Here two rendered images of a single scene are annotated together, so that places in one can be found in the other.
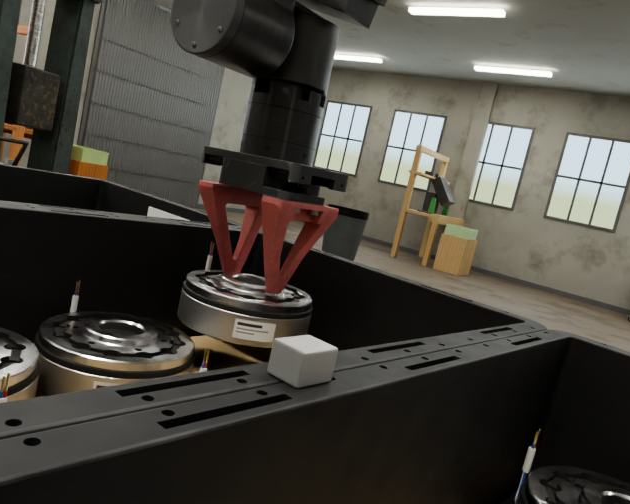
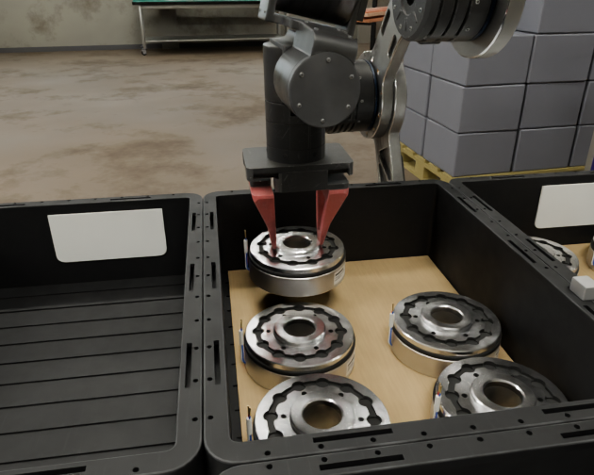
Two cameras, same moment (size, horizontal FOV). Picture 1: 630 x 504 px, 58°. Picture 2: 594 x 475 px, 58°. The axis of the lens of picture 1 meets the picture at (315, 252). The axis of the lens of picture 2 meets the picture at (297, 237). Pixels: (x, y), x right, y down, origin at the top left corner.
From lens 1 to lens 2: 0.46 m
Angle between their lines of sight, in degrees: 49
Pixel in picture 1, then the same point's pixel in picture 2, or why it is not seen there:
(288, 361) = not seen: outside the picture
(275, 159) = (334, 163)
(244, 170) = (305, 178)
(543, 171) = not seen: outside the picture
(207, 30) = (335, 108)
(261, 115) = (305, 133)
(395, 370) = (558, 265)
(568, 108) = not seen: outside the picture
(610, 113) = not seen: outside the picture
